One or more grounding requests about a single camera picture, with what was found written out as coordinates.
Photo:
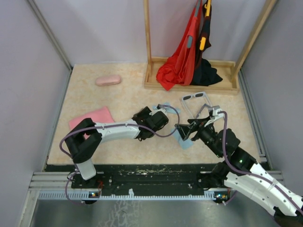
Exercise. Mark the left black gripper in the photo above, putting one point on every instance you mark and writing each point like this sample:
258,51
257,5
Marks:
146,112

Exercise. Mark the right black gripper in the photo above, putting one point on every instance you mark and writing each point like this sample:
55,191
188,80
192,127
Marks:
199,124

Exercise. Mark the light blue lens cloth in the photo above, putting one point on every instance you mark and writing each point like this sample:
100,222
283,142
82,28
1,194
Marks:
184,144

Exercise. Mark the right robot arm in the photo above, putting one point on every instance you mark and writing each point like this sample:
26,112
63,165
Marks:
241,171

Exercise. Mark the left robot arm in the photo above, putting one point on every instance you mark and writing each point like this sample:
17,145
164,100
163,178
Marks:
84,139

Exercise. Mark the crumpled light blue cloth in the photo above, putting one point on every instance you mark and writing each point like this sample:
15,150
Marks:
169,109

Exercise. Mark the pink folded cloth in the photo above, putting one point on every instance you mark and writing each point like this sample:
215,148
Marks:
101,115

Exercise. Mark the pink glasses case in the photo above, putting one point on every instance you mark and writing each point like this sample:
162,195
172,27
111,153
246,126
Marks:
108,80

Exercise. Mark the red hanging garment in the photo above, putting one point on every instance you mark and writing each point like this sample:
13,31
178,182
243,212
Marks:
179,68

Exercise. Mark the dark hanging garment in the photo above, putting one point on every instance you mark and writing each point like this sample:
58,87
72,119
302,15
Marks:
206,59

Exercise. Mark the wooden clothes rack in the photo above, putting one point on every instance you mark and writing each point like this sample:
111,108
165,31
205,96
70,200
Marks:
227,70

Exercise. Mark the yellow clothes hanger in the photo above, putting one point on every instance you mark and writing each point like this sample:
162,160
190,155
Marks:
205,32

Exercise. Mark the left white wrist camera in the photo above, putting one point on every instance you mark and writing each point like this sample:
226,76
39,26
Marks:
161,108

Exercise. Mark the white frame sunglasses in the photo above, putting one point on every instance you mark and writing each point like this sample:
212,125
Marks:
199,98

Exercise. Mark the grey blue frame glasses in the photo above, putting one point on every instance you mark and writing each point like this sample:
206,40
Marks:
205,107

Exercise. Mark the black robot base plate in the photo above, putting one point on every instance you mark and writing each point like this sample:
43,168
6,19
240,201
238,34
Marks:
155,180

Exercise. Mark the white cable duct strip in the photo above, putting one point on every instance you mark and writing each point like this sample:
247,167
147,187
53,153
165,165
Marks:
132,195

